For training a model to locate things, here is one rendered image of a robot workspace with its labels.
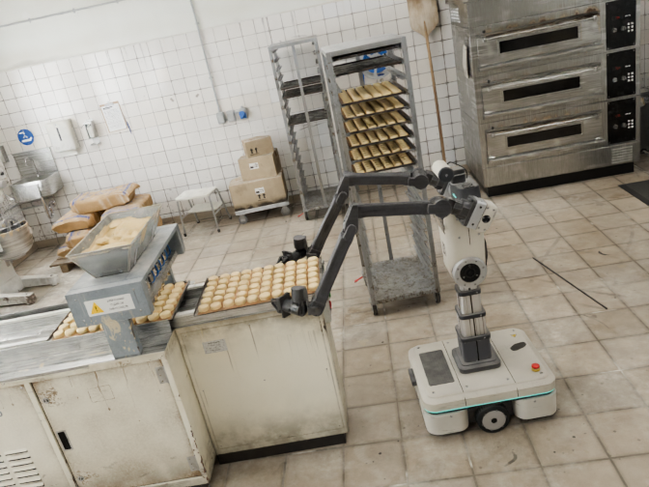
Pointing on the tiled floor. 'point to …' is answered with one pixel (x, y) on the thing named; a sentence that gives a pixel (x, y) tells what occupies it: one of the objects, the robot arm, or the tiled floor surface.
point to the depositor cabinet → (102, 419)
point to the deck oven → (548, 90)
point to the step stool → (201, 204)
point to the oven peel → (428, 20)
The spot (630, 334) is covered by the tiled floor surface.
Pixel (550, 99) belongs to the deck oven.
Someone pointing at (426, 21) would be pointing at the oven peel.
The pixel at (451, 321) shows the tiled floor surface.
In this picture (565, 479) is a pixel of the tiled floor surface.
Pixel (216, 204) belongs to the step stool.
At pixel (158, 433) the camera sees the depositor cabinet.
